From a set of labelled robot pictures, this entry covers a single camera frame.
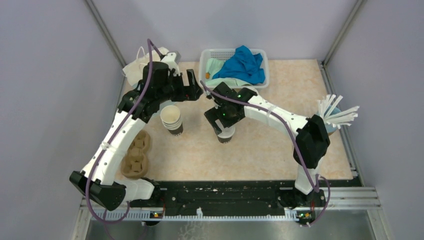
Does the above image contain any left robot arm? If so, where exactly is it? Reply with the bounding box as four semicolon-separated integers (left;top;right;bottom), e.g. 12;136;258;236
69;61;203;211

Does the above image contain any brown cardboard cup carrier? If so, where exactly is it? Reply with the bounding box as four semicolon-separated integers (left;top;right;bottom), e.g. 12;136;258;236
120;130;152;180

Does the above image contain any mint green cloth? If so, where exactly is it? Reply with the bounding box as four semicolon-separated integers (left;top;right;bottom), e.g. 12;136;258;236
200;58;252;89

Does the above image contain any stack of paper cups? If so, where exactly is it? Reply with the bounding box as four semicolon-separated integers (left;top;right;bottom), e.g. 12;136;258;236
160;105;184;136

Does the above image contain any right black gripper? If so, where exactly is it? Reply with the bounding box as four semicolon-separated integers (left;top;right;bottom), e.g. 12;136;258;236
204;103;244;136

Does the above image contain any blue straw holder cup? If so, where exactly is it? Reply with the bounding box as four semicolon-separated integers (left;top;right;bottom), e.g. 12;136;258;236
324;107;341;136

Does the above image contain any white plastic basket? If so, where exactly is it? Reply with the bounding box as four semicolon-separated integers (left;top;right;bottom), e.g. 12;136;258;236
198;45;270;89

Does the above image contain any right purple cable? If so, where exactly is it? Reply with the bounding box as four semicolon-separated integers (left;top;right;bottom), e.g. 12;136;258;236
199;80;332;228

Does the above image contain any pale blue paper bag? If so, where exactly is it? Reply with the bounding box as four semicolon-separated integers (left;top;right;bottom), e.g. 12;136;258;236
122;46;161;88

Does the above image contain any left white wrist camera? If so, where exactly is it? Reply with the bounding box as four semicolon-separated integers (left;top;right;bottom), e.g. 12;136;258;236
160;51;181;77

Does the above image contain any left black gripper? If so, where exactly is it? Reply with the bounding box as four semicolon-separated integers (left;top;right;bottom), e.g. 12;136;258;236
156;68;203;104

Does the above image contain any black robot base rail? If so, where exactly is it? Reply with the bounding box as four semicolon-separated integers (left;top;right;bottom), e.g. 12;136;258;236
81;178;382;223

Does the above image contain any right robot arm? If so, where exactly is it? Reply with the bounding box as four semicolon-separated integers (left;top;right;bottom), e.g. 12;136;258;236
204;83;331;208

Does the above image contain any blue cloth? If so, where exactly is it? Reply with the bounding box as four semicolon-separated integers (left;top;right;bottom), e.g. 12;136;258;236
213;45;266;85

